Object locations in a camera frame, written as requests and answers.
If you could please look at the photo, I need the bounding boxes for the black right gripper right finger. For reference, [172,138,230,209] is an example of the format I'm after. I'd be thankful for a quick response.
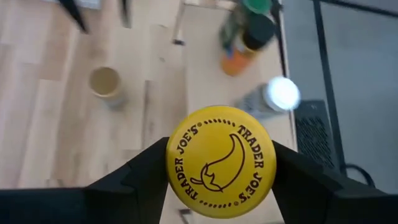
[271,139,398,224]

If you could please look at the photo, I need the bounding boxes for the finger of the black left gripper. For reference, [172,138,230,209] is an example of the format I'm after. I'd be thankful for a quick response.
[58,0,90,34]
[119,0,132,28]

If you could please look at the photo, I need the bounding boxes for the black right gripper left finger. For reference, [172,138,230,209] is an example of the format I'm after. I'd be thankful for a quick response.
[0,136,170,224]

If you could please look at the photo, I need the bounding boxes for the tan-lid furikake seasoning jar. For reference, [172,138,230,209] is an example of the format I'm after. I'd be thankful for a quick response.
[88,66,126,109]

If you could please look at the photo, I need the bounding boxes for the yellow-lid chili onion seasoning jar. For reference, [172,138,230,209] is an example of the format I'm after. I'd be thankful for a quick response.
[165,105,278,220]

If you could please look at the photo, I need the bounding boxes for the white-lid bagel sesame seasoning jar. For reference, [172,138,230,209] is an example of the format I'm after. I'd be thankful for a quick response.
[234,76,302,119]

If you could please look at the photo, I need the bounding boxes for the orange spice bottle black cap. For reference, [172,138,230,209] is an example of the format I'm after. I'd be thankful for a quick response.
[220,14,277,77]

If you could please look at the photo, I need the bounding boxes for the green-lid oregano glass jar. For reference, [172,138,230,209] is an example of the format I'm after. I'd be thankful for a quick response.
[218,0,274,50]

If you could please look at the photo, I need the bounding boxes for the black perforated floor mat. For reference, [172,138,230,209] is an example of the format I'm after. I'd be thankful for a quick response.
[293,98,340,171]

